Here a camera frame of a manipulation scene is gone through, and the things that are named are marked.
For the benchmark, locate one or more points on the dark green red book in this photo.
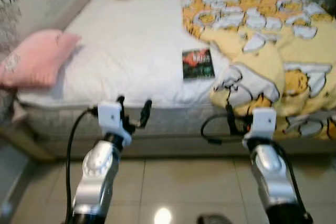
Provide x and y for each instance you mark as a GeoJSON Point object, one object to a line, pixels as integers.
{"type": "Point", "coordinates": [198, 65]}

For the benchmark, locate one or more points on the yellow egg cartoon blanket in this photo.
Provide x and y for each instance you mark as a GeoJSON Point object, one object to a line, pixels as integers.
{"type": "Point", "coordinates": [294, 51]}

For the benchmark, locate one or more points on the pink pillow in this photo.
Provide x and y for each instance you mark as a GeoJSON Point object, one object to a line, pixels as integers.
{"type": "Point", "coordinates": [37, 59]}

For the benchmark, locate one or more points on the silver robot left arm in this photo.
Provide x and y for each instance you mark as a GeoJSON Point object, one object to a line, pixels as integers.
{"type": "Point", "coordinates": [97, 171]}

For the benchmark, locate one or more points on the grey bed base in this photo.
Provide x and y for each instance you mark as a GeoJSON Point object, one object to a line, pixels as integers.
{"type": "Point", "coordinates": [173, 124]}

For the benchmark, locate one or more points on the white mattress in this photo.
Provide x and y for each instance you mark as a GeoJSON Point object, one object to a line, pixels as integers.
{"type": "Point", "coordinates": [131, 40]}

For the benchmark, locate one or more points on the grey robot right leg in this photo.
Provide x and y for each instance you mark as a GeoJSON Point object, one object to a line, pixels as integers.
{"type": "Point", "coordinates": [211, 220]}

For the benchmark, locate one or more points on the grey patterned cushion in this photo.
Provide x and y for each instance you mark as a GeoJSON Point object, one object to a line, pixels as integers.
{"type": "Point", "coordinates": [31, 3]}

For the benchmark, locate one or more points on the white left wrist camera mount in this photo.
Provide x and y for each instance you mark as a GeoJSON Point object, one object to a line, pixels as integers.
{"type": "Point", "coordinates": [109, 115]}

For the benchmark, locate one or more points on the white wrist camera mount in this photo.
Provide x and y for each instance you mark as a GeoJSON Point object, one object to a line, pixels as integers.
{"type": "Point", "coordinates": [109, 115]}
{"type": "Point", "coordinates": [264, 120]}

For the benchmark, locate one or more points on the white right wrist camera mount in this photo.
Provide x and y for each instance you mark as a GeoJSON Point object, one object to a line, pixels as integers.
{"type": "Point", "coordinates": [264, 120]}

